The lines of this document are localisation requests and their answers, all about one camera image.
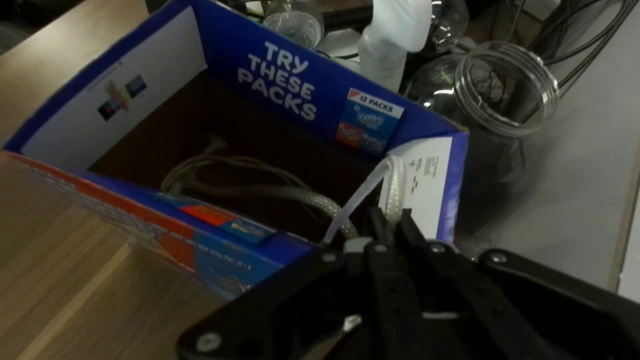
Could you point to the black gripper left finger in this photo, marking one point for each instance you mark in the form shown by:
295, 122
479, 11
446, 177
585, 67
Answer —
321, 300

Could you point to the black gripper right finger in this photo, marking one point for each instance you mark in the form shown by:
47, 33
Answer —
520, 307

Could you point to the clear spray bottle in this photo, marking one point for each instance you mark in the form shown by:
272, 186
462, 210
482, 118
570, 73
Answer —
393, 40

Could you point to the blue cardboard box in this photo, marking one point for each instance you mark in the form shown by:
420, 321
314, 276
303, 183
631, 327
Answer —
300, 101

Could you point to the glass jar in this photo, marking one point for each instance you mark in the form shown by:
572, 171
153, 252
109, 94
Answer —
496, 101

